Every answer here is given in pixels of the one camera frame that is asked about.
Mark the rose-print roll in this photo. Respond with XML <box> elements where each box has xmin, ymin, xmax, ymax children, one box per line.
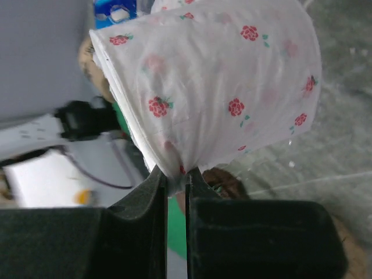
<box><xmin>90</xmin><ymin>1</ymin><xmax>322</xmax><ymax>195</ymax></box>
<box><xmin>151</xmin><ymin>0</ymin><xmax>198</xmax><ymax>13</ymax></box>

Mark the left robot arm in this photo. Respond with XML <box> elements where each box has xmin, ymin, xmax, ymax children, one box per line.
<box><xmin>1</xmin><ymin>101</ymin><xmax>142</xmax><ymax>208</ymax></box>

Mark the blue Tempo wrapped roll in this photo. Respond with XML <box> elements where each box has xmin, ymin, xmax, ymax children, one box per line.
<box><xmin>92</xmin><ymin>0</ymin><xmax>137</xmax><ymax>29</ymax></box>

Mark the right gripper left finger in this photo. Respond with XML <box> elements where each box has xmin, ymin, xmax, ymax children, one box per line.
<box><xmin>1</xmin><ymin>169</ymin><xmax>167</xmax><ymax>278</ymax></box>

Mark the green wrapped roll left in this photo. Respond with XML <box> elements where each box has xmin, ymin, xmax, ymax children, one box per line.
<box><xmin>112</xmin><ymin>101</ymin><xmax>251</xmax><ymax>259</ymax></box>

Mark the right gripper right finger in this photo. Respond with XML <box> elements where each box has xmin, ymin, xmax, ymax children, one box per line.
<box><xmin>186</xmin><ymin>169</ymin><xmax>348</xmax><ymax>278</ymax></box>

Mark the brown wrapped roll black print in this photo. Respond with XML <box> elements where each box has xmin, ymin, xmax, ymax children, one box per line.
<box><xmin>78</xmin><ymin>37</ymin><xmax>115</xmax><ymax>103</ymax></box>

